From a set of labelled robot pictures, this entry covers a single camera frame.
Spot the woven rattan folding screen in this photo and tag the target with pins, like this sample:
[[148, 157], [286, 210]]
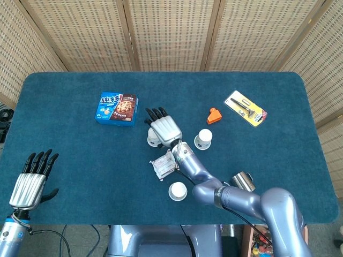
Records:
[[171, 34]]

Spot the white red snack packet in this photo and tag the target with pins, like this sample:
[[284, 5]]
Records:
[[163, 164]]

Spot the box of colourful items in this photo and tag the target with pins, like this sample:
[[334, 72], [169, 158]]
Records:
[[257, 241]]

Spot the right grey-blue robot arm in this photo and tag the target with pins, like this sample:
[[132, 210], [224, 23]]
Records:
[[278, 208]]

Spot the white paper cup green flower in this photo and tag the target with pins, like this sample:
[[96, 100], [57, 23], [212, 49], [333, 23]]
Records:
[[177, 190]]

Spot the blue chocolate cookie box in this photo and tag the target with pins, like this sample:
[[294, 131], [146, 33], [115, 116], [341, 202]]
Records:
[[116, 109]]

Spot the blue felt table cover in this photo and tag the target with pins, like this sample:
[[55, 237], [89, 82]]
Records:
[[80, 150]]

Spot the white paper cup blue flowers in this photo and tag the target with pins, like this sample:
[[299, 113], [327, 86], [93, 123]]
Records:
[[203, 137], [152, 139]]

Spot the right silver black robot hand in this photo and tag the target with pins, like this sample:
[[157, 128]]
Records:
[[166, 129]]

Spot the grey-blue robot torso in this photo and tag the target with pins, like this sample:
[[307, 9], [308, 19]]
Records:
[[160, 241]]

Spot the yellow razor blister pack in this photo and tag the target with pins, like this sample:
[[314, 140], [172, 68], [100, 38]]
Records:
[[254, 115]]

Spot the orange plastic nozzle piece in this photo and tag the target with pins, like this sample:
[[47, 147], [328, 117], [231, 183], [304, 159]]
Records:
[[213, 116]]

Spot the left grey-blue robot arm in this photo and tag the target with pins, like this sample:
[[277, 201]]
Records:
[[10, 235]]

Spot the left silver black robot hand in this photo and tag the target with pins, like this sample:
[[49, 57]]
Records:
[[28, 188]]

